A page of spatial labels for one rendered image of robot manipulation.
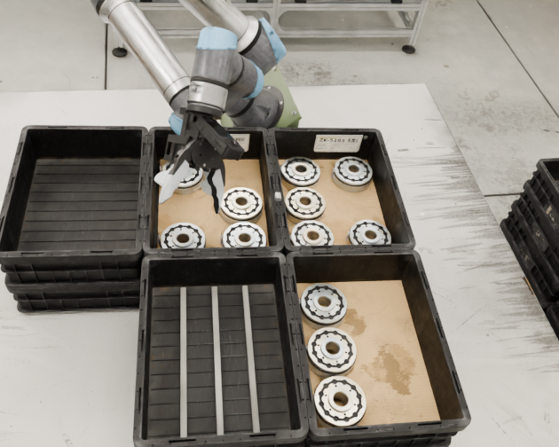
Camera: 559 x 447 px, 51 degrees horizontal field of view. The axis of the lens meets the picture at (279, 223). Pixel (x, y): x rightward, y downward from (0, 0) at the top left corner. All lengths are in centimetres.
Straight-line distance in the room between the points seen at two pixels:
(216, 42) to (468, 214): 95
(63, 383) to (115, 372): 11
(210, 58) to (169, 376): 62
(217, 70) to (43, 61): 231
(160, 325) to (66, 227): 35
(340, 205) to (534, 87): 240
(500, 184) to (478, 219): 124
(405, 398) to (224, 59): 76
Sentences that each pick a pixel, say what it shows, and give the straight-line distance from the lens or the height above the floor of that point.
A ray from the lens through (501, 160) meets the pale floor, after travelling 316.
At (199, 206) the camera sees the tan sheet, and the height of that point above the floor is 83.
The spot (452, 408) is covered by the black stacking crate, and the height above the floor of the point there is 89.
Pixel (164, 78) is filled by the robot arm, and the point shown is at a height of 114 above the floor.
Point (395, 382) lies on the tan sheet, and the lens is 127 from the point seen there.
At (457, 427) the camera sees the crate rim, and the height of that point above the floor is 93.
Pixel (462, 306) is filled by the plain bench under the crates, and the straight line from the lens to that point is 159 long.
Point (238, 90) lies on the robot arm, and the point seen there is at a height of 117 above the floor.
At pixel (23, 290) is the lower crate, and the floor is 81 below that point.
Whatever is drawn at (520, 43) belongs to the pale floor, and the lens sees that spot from 411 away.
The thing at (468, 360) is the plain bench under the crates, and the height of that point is 70.
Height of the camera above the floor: 193
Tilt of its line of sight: 50 degrees down
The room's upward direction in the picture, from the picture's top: 9 degrees clockwise
